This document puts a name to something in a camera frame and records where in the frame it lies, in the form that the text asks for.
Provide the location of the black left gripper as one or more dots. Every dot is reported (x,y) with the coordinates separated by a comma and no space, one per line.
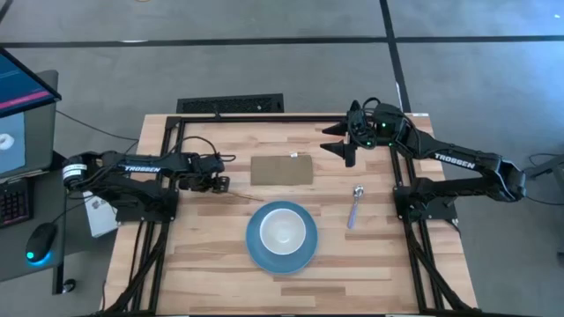
(205,169)

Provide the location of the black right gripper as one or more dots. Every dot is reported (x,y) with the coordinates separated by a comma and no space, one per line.
(359,127)

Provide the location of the wooden chopsticks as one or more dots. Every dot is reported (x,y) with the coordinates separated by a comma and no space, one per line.
(247,196)

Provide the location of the white bowl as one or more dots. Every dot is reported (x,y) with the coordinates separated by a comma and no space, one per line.
(282,231)

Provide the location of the blue plate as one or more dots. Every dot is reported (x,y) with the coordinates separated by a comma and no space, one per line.
(265,260)

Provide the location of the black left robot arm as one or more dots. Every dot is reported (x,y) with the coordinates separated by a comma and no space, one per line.
(141,169)

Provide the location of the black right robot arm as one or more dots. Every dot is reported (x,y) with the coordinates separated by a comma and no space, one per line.
(454,160)

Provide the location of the folded brown cloth napkin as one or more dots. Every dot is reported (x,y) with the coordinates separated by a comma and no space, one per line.
(282,171)

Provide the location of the black floor vent grille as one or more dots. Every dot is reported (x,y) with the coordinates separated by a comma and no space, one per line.
(229,104)

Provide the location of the white box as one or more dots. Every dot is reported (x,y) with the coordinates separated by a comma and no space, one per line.
(100,218)

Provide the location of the black desk caster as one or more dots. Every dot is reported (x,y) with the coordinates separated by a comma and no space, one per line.
(69,285)

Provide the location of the grey side desk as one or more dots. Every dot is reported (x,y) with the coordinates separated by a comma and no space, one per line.
(57,273)

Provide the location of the black computer mouse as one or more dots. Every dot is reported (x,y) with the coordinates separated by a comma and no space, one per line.
(40,242)

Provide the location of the grey-framed monitor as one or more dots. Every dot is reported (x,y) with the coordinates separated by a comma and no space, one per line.
(26,141)

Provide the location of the black keyboard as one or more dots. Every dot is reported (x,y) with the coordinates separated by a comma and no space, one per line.
(13,204)

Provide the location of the large black-framed monitor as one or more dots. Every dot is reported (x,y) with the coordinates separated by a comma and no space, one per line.
(22,83)

